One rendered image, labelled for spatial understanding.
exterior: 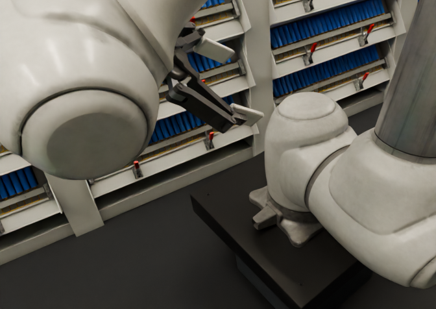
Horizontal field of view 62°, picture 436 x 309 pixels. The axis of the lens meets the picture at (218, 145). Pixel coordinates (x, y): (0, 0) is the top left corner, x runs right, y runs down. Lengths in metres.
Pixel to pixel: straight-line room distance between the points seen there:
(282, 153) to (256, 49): 0.62
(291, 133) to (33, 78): 0.50
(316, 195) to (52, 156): 0.48
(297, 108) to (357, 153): 0.16
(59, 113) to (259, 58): 1.08
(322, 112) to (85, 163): 0.49
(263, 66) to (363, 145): 0.76
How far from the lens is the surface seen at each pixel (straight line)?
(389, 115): 0.53
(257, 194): 0.85
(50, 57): 0.21
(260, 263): 0.76
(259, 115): 0.55
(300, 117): 0.65
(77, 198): 1.22
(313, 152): 0.64
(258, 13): 1.21
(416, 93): 0.51
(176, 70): 0.47
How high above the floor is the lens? 0.85
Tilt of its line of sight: 34 degrees down
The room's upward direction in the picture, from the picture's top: 9 degrees counter-clockwise
